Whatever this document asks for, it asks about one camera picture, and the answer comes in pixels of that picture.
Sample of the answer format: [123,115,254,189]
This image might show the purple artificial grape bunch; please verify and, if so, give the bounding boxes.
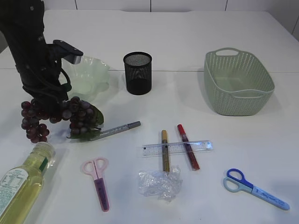
[21,96,104,143]

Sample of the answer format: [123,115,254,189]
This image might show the clear plastic sheet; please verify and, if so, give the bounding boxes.
[138,166,183,202]

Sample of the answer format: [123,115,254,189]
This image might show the pink capped scissors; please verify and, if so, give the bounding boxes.
[82,157,109,212]

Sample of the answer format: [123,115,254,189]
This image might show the yellow oil bottle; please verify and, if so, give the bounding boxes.
[0,142,55,224]

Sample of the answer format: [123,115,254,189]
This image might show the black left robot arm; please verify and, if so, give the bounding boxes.
[0,0,71,102]

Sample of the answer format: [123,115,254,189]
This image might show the silver glitter pen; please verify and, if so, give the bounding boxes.
[99,121,141,139]

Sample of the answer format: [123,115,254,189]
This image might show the clear plastic ruler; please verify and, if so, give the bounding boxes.
[142,140,214,157]

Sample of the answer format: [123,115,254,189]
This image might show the black mesh pen holder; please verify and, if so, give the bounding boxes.
[123,52,152,95]

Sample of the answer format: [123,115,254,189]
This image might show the gold glitter pen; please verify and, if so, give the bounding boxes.
[161,130,170,172]

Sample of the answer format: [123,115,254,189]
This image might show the green ruffled glass plate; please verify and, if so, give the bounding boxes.
[62,56,110,102]

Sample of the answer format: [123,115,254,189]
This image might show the red glitter pen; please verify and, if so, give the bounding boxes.
[177,124,200,171]

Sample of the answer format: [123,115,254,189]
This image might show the green plastic woven basket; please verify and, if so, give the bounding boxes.
[204,48,275,116]

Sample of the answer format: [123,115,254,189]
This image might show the blue capped scissors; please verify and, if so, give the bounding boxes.
[223,168,290,211]

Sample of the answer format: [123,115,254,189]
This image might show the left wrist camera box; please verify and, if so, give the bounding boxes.
[53,40,84,64]

